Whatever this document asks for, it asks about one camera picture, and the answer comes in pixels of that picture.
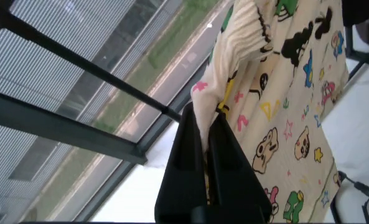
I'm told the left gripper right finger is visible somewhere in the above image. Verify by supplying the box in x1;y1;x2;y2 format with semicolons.
207;113;273;223

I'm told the black clothes rack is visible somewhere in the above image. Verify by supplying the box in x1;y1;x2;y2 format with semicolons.
0;0;369;123

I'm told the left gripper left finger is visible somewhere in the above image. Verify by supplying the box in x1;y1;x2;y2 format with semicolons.
154;102;208;223

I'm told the cream printed garment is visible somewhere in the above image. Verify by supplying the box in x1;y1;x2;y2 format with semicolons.
190;0;350;223

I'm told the window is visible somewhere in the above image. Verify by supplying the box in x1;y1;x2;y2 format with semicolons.
0;0;235;223

